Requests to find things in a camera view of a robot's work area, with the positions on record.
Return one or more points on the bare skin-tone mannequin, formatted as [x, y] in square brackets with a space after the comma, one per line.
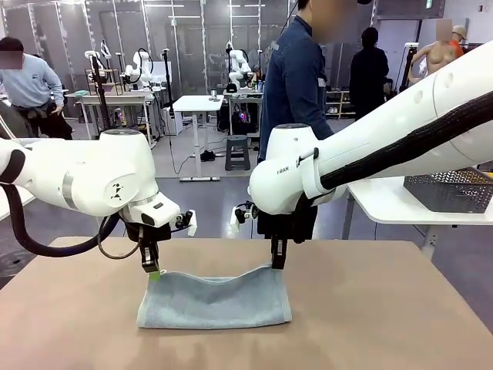
[439, 54]

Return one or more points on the pair of black shoes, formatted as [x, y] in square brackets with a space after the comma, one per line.
[208, 156]

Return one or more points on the dark round floor plate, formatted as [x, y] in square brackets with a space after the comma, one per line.
[15, 262]

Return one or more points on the person in black clothes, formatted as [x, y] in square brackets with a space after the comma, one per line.
[367, 77]

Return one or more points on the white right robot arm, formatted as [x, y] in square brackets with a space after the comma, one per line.
[385, 127]

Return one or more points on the white shoe rack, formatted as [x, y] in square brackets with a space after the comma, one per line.
[339, 104]

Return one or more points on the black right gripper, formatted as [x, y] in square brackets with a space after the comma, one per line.
[285, 225]

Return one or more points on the white background workbench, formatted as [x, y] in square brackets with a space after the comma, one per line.
[115, 98]

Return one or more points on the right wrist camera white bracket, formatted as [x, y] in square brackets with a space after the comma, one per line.
[242, 213]

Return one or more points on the person in light blue sweater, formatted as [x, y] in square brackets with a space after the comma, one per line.
[31, 81]

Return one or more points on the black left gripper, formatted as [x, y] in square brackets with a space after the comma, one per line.
[154, 233]

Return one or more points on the black stand with white head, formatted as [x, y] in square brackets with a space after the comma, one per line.
[411, 45]

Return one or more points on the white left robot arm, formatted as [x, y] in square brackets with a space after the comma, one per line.
[96, 173]

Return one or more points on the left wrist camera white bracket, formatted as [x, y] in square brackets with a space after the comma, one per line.
[190, 225]

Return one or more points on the black tripod stand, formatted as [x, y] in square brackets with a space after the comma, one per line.
[168, 88]

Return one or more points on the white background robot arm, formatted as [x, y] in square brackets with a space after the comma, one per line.
[138, 65]
[235, 63]

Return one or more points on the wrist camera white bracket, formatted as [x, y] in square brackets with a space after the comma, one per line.
[242, 213]
[190, 225]

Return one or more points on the black braided right arm sleeve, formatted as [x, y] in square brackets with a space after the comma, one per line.
[385, 162]

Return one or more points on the blue-grey towel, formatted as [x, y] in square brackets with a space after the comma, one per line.
[212, 304]

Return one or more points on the grey plastic step stool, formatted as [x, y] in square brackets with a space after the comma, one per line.
[237, 152]

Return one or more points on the person in denim jacket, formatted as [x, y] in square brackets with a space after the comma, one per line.
[296, 85]

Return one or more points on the white drawer cabinet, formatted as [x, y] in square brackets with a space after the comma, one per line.
[177, 121]

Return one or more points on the white side table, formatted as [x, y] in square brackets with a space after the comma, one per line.
[385, 204]
[30, 206]

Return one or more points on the white standing desk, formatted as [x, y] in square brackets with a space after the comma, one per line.
[196, 103]

